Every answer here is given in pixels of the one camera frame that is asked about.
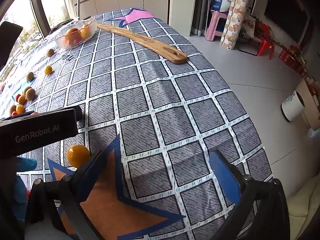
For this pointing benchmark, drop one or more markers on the blue and white bags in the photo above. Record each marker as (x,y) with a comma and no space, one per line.
(222,1)

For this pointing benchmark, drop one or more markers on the white cabinet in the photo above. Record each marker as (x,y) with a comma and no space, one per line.
(120,0)

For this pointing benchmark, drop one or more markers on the light wooden cabinet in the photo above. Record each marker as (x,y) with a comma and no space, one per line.
(311,105)

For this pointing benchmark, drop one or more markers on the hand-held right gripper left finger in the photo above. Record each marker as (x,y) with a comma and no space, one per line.
(100,165)

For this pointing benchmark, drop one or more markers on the clear glass bowl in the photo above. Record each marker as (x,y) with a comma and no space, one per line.
(62,43)

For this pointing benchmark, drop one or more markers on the dark window frame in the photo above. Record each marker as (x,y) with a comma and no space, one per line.
(40,10)

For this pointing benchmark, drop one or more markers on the black television screen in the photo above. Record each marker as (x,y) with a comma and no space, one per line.
(287,17)

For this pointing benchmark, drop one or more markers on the cream sofa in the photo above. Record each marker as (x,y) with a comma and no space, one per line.
(305,215)

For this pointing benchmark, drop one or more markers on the patterned rolled mat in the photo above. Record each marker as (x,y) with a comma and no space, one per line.
(233,22)

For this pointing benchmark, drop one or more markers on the long wooden board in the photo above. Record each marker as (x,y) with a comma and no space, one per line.
(150,46)

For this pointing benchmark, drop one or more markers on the orange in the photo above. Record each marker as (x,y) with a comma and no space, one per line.
(85,31)
(72,35)

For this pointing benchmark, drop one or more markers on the white cylindrical bin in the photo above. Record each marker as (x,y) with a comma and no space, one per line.
(291,106)

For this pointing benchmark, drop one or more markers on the checked star-print blanket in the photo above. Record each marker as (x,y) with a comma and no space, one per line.
(150,92)

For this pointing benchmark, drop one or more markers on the red gift boxes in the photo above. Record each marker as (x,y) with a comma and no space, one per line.
(292,60)

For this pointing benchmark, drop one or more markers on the brown kiwi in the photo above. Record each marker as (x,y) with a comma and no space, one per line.
(30,76)
(31,94)
(50,52)
(25,90)

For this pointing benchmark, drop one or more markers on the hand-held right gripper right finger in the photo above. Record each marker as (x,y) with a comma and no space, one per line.
(222,170)

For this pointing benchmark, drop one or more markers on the white wardrobe panel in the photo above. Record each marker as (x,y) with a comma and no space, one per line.
(182,5)

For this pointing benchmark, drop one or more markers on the black chair back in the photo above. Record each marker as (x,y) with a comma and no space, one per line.
(10,42)

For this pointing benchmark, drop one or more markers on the red plastic stool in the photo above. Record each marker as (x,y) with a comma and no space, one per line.
(265,42)

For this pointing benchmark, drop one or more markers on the pink plastic stool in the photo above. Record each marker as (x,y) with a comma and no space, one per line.
(216,25)

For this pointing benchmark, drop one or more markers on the metal pole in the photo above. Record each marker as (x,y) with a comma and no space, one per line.
(78,0)

